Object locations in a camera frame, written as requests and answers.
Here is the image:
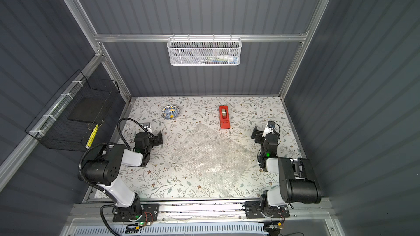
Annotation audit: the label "blue yellow patterned bowl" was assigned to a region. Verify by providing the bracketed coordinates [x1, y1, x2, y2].
[161, 105, 179, 120]

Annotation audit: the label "clear bubble wrap sheet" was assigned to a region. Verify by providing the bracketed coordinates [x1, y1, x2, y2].
[170, 123, 255, 198]

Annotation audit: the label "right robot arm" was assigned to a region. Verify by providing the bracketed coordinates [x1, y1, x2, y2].
[251, 122, 322, 209]

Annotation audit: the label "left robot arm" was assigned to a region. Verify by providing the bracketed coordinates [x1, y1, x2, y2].
[78, 132, 163, 208]

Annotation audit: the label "red tape dispenser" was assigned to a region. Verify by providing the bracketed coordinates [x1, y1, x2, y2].
[219, 106, 230, 130]

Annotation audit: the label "floral table mat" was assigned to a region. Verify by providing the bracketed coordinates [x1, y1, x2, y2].
[119, 96, 301, 200]

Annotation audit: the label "pens in white basket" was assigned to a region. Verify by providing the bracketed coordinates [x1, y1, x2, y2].
[195, 55, 240, 64]

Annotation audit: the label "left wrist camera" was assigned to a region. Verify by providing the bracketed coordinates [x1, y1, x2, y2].
[142, 122, 151, 130]

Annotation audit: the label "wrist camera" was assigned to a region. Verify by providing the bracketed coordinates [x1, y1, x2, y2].
[142, 122, 151, 130]
[264, 121, 276, 135]

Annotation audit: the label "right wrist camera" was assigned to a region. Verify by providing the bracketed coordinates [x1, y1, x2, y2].
[264, 121, 276, 135]

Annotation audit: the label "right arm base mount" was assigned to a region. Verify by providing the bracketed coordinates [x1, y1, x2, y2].
[241, 201, 290, 219]

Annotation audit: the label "black corrugated cable hose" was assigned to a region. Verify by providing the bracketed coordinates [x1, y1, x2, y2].
[78, 117, 148, 192]

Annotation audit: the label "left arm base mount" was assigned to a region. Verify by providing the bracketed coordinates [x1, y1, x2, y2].
[112, 204, 160, 224]

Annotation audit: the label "black wire basket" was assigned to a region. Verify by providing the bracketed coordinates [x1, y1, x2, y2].
[25, 72, 120, 151]

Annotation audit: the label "aluminium front rail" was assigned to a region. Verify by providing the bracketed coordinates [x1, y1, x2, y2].
[66, 198, 336, 225]

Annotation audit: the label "white wire basket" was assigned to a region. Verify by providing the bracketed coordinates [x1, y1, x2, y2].
[167, 38, 242, 66]

